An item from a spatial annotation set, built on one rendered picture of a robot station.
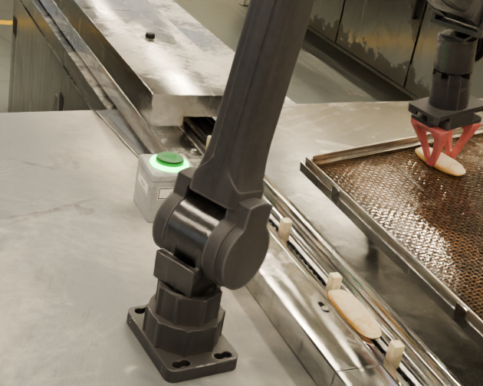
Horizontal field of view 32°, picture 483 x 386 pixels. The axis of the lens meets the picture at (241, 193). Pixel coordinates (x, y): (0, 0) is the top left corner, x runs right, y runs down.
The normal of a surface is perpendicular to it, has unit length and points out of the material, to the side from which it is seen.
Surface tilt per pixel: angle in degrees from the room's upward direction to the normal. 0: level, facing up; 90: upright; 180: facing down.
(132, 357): 0
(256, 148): 88
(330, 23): 90
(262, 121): 89
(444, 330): 0
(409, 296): 0
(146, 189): 90
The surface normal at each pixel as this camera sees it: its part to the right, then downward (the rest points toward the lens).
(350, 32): -0.90, 0.04
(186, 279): -0.63, 0.24
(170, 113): 0.39, 0.46
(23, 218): 0.17, -0.89
